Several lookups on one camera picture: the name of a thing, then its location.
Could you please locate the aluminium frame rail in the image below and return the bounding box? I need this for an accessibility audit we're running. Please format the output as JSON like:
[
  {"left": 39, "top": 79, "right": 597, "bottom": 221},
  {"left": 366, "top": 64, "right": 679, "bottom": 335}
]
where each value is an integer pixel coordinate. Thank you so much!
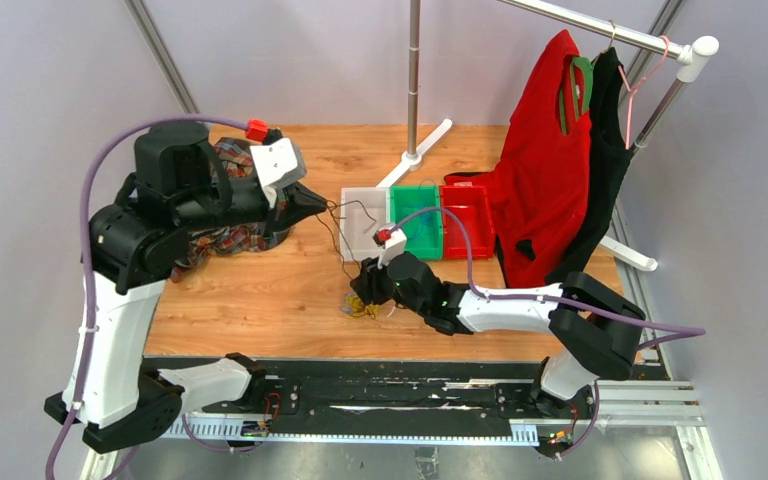
[{"left": 147, "top": 379, "right": 722, "bottom": 479}]

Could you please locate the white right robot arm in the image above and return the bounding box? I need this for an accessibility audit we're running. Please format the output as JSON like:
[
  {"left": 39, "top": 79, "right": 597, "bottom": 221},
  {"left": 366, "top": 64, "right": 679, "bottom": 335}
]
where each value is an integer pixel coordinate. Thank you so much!
[{"left": 350, "top": 253, "right": 645, "bottom": 417}]

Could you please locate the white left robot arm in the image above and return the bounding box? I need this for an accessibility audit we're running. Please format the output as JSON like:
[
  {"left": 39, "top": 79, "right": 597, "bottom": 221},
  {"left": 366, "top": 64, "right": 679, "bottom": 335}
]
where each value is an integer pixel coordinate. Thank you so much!
[{"left": 44, "top": 114, "right": 326, "bottom": 454}]

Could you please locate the silver clothes rack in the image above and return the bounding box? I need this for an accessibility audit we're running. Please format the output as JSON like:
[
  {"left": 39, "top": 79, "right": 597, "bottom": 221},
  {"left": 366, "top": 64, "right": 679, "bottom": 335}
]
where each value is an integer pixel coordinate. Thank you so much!
[{"left": 375, "top": 0, "right": 721, "bottom": 273}]

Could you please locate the black garment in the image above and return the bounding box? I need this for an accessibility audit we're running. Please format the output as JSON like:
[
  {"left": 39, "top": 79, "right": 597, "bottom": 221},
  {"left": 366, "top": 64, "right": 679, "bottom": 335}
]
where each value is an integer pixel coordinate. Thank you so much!
[{"left": 545, "top": 47, "right": 633, "bottom": 284}]

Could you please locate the plaid shirt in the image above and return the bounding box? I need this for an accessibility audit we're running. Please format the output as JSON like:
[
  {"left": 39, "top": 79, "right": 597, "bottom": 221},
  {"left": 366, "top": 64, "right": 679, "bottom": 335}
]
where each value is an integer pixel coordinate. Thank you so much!
[{"left": 170, "top": 137, "right": 291, "bottom": 282}]

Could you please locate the white plastic bin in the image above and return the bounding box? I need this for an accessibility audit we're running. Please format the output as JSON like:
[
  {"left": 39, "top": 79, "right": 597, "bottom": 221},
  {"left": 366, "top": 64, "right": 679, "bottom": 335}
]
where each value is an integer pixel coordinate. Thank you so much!
[{"left": 337, "top": 187, "right": 390, "bottom": 262}]

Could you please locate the brown cable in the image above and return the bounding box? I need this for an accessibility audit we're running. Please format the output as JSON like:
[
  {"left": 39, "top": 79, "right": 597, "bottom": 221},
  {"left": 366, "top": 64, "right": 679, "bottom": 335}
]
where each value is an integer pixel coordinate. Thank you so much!
[{"left": 314, "top": 198, "right": 382, "bottom": 283}]

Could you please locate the red plastic bin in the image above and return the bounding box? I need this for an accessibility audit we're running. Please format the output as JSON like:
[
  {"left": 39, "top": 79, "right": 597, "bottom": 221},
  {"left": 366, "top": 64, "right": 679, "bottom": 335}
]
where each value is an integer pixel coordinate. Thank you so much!
[{"left": 439, "top": 184, "right": 496, "bottom": 259}]

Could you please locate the red sweater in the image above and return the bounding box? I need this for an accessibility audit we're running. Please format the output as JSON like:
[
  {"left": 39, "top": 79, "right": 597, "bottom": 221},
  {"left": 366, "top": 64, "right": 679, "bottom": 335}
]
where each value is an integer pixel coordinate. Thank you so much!
[{"left": 444, "top": 30, "right": 591, "bottom": 288}]

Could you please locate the green plastic bin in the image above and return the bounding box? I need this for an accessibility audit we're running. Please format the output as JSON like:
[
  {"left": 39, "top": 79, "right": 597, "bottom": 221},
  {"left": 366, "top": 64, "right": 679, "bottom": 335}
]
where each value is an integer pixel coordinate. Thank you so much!
[{"left": 390, "top": 183, "right": 443, "bottom": 260}]

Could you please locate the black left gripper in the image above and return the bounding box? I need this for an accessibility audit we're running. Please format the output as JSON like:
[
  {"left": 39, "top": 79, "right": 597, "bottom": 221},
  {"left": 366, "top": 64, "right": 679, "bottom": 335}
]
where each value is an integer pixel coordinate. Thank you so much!
[{"left": 175, "top": 177, "right": 328, "bottom": 242}]

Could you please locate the green hanger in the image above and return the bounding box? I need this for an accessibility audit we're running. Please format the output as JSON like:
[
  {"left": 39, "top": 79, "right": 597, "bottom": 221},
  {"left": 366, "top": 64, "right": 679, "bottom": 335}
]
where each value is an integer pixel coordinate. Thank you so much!
[{"left": 558, "top": 56, "right": 593, "bottom": 135}]

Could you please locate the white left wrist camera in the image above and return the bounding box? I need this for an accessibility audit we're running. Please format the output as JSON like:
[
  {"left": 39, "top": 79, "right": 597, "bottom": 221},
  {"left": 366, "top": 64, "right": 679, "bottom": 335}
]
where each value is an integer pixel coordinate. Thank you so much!
[{"left": 250, "top": 138, "right": 307, "bottom": 209}]

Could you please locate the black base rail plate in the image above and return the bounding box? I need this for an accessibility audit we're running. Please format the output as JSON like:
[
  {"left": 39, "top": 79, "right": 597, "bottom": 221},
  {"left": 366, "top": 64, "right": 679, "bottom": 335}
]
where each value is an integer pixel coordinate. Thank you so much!
[{"left": 145, "top": 357, "right": 664, "bottom": 439}]

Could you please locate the pink hanger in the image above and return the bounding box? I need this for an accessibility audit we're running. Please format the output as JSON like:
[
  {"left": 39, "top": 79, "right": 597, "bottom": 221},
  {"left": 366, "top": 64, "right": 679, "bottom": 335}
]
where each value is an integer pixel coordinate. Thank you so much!
[{"left": 617, "top": 35, "right": 670, "bottom": 151}]

